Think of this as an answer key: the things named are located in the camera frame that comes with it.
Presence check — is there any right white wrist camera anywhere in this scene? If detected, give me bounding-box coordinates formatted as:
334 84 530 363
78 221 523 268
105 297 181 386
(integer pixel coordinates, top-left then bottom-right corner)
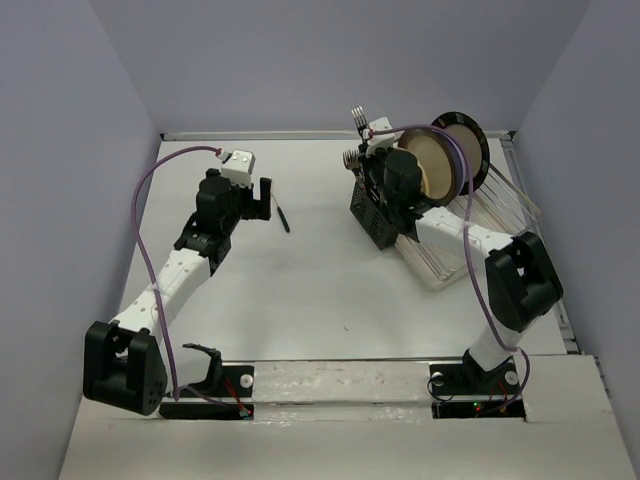
361 116 395 157

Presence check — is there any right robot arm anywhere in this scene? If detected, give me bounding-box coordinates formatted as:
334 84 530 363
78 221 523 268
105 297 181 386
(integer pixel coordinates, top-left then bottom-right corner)
343 147 563 392

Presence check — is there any black utensil caddy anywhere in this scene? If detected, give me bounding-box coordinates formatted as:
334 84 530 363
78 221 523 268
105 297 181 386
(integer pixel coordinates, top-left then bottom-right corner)
350 182 398 250

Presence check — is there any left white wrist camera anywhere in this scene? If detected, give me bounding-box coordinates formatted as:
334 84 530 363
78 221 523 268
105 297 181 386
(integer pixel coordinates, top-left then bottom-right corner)
220 150 255 188

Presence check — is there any silver fork pink handle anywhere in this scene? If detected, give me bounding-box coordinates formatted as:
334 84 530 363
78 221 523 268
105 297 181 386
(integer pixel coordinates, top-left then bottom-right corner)
342 150 361 178

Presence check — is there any wire dish rack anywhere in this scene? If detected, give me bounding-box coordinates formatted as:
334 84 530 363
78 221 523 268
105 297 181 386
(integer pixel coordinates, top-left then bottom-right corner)
471 165 541 235

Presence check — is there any clear drain tray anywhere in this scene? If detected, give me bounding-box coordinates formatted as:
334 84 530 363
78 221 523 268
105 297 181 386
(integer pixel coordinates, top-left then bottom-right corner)
395 235 468 291

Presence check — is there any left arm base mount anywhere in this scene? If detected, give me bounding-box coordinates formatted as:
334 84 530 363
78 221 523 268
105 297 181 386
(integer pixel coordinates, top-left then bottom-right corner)
158 343 255 421

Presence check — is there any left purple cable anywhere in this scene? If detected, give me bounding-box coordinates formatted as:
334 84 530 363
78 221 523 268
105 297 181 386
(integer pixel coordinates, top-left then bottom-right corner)
134 145 251 411

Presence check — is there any brown rimmed beige plate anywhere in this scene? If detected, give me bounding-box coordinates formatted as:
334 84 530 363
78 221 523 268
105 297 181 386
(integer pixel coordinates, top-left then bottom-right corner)
398 129 457 205

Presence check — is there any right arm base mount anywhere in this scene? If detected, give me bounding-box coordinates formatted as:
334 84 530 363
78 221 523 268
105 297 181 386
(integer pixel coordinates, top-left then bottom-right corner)
427 361 526 420

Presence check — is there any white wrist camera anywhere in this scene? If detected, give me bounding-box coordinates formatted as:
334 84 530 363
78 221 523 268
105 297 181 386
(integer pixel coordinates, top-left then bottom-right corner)
220 150 255 188
361 116 395 157

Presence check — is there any purple plate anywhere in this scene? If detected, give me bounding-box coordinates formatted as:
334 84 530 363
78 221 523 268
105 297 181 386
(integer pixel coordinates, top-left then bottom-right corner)
434 128 469 195

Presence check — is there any black patterned plate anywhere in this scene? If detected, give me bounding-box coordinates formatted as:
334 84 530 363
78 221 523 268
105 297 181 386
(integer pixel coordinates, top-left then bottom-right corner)
432 111 491 191

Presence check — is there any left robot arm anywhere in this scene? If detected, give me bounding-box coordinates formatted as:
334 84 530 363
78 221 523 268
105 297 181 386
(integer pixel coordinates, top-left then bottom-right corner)
83 169 272 415

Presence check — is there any gold utensil green handle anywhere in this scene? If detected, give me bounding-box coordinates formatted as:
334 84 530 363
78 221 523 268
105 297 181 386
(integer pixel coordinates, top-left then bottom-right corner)
271 193 291 234

